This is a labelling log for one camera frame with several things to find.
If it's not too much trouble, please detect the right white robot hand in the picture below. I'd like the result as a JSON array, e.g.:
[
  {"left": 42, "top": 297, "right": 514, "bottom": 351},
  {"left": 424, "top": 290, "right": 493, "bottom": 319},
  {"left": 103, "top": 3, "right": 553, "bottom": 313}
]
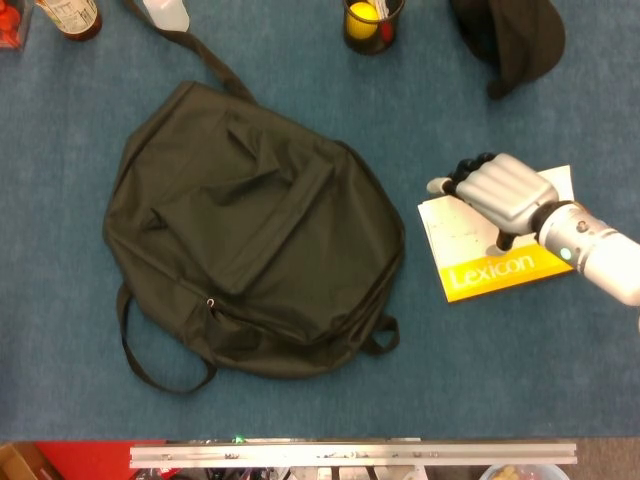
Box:
[{"left": 426, "top": 152, "right": 560, "bottom": 251}]

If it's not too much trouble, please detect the white book with yellow spine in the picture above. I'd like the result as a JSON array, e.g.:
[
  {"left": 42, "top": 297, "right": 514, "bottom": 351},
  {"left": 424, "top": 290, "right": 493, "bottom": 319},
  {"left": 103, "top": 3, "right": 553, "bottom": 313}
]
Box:
[{"left": 417, "top": 164, "right": 576, "bottom": 304}]

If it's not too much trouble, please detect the black fabric backpack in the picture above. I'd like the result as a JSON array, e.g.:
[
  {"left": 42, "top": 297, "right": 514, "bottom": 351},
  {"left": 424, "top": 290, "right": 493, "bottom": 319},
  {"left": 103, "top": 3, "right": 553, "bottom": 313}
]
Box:
[{"left": 102, "top": 0, "right": 407, "bottom": 395}]

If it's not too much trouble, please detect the black baseball cap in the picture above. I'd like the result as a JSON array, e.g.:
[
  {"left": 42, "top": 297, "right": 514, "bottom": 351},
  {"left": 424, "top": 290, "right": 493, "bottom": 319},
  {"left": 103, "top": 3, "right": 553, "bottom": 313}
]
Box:
[{"left": 448, "top": 0, "right": 567, "bottom": 100}]

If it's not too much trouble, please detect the white marker with red cap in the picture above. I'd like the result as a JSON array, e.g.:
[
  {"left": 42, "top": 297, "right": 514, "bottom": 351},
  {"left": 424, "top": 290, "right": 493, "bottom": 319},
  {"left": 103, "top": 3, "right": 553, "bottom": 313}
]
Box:
[{"left": 374, "top": 0, "right": 396, "bottom": 41}]

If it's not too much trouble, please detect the yellow ball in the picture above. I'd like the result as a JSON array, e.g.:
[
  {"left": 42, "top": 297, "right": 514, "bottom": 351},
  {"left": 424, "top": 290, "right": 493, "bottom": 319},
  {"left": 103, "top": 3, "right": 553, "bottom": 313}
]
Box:
[{"left": 348, "top": 2, "right": 381, "bottom": 40}]

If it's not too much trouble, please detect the pale blue bowl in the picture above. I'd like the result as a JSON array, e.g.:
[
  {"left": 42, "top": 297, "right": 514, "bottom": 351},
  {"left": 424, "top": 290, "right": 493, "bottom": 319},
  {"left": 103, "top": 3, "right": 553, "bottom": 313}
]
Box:
[{"left": 479, "top": 464, "right": 571, "bottom": 480}]

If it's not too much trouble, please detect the white plastic squeeze bottle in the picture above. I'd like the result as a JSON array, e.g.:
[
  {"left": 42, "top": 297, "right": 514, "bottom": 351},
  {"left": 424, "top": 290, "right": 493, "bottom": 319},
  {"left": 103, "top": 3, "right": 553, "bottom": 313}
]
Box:
[{"left": 142, "top": 0, "right": 191, "bottom": 32}]

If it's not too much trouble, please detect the brown jar with label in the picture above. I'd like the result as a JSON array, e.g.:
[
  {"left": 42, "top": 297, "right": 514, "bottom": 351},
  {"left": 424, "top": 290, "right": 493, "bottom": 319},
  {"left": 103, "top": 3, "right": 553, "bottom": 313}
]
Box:
[{"left": 33, "top": 0, "right": 103, "bottom": 42}]

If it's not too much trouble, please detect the clear box with red pieces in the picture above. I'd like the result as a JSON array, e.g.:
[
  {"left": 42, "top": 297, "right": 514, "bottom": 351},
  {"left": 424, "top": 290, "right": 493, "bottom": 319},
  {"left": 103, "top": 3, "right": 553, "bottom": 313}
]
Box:
[{"left": 0, "top": 0, "right": 34, "bottom": 51}]

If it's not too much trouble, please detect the brown cardboard box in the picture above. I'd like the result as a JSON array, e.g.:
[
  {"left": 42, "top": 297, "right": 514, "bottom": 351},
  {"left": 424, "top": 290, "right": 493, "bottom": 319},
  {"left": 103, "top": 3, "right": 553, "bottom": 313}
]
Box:
[{"left": 0, "top": 442, "right": 64, "bottom": 480}]

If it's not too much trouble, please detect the aluminium profile rail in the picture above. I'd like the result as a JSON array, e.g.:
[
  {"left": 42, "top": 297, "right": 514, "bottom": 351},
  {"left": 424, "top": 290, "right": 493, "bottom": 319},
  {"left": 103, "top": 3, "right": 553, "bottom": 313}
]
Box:
[{"left": 128, "top": 443, "right": 579, "bottom": 470}]

